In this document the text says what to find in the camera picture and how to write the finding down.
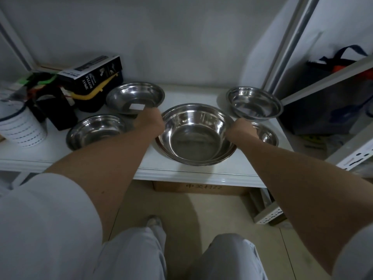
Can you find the person's right hand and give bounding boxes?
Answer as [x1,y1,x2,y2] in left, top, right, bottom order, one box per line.
[227,118,257,145]

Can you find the person's left hand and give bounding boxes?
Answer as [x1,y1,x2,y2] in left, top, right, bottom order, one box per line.
[132,108,165,137]

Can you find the large stainless steel bowl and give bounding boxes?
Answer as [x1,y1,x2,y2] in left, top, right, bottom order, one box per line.
[155,103,237,166]

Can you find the person's right forearm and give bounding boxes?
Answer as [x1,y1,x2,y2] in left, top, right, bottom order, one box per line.
[233,136,373,276]

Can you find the person's left forearm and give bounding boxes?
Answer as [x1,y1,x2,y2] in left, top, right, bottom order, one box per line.
[43,125,159,235]

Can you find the small stainless steel bowl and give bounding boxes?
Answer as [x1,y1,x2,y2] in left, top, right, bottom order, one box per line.
[251,122,280,147]

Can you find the medium stainless steel bowl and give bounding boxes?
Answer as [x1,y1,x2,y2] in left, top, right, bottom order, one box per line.
[66,114,132,151]
[226,86,284,121]

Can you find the steel bowl with white sticker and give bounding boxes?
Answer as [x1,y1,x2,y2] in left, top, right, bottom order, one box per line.
[106,82,166,115]

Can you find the black plastic basket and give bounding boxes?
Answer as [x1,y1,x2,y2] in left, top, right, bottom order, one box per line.
[69,75,125,113]

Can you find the brown cardboard box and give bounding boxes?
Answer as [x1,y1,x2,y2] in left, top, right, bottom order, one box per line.
[152,181,252,196]

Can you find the black printed carton box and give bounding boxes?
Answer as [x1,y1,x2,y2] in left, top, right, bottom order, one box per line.
[57,55,125,94]

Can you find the dark blue tote bag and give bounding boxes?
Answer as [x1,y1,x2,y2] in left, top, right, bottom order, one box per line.
[280,45,373,136]

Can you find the black plastic holder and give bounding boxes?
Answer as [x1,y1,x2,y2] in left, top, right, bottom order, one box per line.
[34,83,78,132]

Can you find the person's white shoe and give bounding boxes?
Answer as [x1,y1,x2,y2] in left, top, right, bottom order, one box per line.
[145,215,163,231]

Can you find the grey metal shelf rack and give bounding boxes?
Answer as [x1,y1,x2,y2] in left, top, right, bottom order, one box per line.
[252,0,373,225]

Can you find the green and orange plastic items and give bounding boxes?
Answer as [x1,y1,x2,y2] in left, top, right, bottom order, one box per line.
[20,71,59,95]

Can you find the white cup with dashed pattern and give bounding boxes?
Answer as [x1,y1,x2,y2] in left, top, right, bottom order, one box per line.
[0,98,48,148]

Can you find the person's light grey trousers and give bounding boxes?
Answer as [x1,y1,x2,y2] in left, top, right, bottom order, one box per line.
[93,225,269,280]

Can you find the person's white shirt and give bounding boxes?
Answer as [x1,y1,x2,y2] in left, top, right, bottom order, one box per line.
[0,172,373,280]

